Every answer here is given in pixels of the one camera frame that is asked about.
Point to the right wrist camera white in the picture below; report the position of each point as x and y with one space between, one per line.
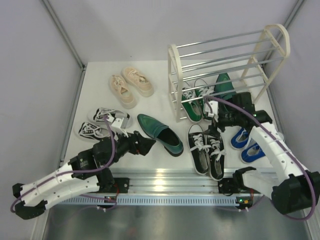
211 108

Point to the green loafer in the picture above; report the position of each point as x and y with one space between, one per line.
162 133
226 87

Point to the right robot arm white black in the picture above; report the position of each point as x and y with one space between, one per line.
295 188

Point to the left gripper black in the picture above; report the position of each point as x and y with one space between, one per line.
144 146

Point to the blue canvas sneaker lower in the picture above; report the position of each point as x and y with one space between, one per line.
252 153

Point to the beige sneaker right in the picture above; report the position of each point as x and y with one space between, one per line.
138 80

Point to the cream shoe rack metal bars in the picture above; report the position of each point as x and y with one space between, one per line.
252 60

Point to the black canvas sneaker left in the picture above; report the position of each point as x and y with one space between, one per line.
198 149

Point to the perforated cable duct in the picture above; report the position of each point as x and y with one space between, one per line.
182 200

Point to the blue canvas sneaker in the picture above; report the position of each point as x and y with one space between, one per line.
241 140
252 153

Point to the beige sneaker left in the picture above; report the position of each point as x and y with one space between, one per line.
121 91

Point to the black canvas sneaker right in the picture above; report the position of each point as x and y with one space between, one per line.
216 156

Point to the black white sneaker upper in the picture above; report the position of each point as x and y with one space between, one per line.
96 115

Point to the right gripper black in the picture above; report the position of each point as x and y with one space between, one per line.
213 128

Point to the green canvas sneaker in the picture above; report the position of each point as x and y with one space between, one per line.
189 104
203 90

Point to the black white sneaker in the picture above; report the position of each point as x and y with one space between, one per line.
91 132
96 115

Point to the beige sneaker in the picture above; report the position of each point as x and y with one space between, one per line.
121 91
138 80

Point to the black white sneaker lower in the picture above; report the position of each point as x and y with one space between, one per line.
91 132

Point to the blue canvas sneaker upper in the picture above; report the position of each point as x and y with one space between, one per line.
241 140

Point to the black canvas sneaker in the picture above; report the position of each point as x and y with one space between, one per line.
216 156
198 149

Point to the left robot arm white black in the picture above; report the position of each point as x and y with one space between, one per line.
87 172

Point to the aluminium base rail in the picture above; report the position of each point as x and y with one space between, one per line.
163 181

